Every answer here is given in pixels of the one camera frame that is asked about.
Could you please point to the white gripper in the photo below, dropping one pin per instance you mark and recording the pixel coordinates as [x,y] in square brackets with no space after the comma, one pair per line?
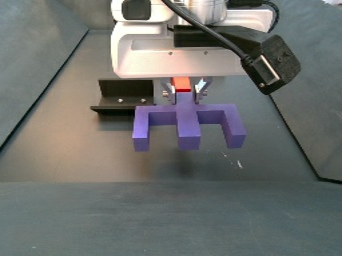
[144,52]

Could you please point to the purple three-pronged block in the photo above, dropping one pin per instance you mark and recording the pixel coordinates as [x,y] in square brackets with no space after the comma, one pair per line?
[188,116]

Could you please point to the red block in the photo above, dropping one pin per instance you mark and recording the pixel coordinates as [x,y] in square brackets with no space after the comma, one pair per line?
[182,84]

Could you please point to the black bracket fixture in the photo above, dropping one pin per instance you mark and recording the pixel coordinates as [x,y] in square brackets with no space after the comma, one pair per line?
[124,95]

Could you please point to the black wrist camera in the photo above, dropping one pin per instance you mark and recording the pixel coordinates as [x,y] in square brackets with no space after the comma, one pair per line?
[274,65]

